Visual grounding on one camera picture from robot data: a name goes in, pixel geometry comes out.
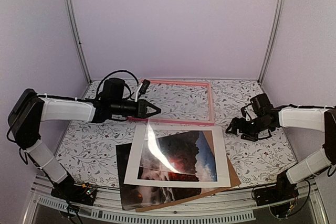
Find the brown cardboard backing board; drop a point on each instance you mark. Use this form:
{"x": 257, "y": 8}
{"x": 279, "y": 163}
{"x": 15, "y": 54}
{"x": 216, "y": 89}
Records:
{"x": 233, "y": 179}

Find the aluminium corner post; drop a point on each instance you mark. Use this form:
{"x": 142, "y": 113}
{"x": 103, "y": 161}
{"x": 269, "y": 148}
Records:
{"x": 77, "y": 40}
{"x": 271, "y": 41}

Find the left aluminium corner post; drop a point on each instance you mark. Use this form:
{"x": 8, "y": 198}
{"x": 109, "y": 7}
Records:
{"x": 77, "y": 40}

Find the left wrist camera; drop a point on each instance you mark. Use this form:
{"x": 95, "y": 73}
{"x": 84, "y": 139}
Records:
{"x": 144, "y": 86}

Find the white photo mat board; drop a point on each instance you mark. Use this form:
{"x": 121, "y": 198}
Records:
{"x": 217, "y": 146}

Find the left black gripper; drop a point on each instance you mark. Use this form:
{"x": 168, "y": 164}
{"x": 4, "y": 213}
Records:
{"x": 141, "y": 110}

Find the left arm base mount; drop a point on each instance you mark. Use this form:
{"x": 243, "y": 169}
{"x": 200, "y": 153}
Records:
{"x": 83, "y": 194}

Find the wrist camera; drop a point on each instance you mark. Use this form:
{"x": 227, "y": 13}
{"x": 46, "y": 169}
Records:
{"x": 144, "y": 86}
{"x": 245, "y": 113}

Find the landscape photo print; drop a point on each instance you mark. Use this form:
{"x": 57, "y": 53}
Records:
{"x": 191, "y": 155}

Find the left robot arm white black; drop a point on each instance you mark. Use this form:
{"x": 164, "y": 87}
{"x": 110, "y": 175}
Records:
{"x": 32, "y": 108}

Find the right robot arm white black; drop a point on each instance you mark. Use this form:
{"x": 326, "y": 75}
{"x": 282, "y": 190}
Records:
{"x": 319, "y": 118}

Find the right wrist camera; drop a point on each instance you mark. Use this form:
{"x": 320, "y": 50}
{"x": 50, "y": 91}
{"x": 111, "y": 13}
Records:
{"x": 245, "y": 113}

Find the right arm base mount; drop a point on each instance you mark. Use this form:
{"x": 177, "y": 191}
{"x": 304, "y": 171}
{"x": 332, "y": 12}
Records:
{"x": 275, "y": 195}

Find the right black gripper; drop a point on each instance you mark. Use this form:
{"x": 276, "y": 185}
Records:
{"x": 234, "y": 124}

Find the right aluminium corner post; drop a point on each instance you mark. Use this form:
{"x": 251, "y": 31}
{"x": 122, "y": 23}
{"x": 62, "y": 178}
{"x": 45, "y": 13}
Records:
{"x": 271, "y": 41}

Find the front aluminium rail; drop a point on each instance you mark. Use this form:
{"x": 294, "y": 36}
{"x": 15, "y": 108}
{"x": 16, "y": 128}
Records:
{"x": 233, "y": 206}

